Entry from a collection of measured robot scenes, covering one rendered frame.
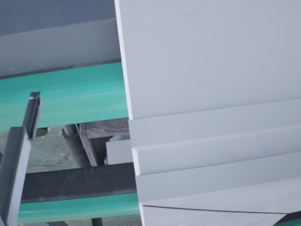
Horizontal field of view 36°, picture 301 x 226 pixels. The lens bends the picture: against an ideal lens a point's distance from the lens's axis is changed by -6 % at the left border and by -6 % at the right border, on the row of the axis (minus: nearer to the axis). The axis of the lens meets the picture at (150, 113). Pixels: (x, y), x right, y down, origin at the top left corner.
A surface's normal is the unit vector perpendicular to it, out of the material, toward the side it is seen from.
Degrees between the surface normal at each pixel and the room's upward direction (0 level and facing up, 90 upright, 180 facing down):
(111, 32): 0
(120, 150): 90
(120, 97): 0
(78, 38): 0
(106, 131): 90
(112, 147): 90
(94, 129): 90
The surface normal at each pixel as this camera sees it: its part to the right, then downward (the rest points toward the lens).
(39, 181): -0.01, -0.40
